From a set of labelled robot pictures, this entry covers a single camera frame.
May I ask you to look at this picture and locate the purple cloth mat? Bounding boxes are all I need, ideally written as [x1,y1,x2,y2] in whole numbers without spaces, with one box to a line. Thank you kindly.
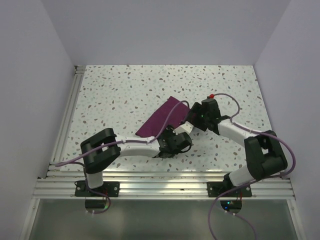
[135,96,190,138]

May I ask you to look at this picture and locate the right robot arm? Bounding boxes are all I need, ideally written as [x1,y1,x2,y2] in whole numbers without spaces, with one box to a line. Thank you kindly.
[185,98,288,197]

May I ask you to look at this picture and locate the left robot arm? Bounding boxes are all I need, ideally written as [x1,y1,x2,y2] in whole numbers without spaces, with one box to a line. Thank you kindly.
[80,122,194,197]

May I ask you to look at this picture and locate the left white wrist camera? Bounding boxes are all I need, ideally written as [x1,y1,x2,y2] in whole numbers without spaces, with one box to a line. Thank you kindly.
[173,121,194,135]

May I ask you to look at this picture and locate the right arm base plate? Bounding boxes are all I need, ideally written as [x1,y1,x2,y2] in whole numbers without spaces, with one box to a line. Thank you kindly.
[206,181,253,198]

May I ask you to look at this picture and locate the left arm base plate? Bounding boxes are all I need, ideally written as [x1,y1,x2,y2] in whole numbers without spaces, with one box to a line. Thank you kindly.
[74,180,120,198]

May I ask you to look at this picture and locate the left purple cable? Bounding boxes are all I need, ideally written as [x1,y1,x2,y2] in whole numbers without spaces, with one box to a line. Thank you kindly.
[54,100,190,215]

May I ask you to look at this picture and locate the aluminium frame rails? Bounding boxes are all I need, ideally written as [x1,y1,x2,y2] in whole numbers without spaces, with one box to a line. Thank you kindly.
[21,65,306,240]

